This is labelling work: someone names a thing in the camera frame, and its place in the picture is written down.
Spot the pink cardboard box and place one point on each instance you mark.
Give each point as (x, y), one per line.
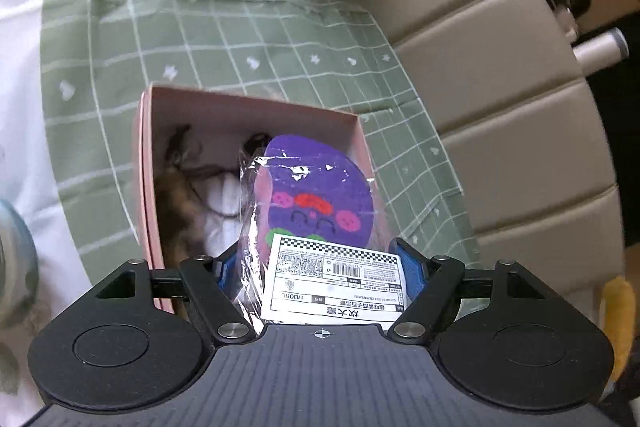
(221, 124)

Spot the beige cushioned sofa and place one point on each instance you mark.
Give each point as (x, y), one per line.
(518, 120)

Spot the purple felt toy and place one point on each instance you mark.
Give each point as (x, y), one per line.
(312, 248)

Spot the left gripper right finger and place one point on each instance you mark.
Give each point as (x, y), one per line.
(502, 334)

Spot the green checkered cloth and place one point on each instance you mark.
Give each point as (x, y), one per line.
(97, 57)

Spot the white embroidered cloth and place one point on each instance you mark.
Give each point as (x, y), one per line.
(27, 183)

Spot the brown furry plush toy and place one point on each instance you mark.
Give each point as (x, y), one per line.
(180, 212)

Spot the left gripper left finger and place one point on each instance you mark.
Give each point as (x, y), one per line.
(139, 336)

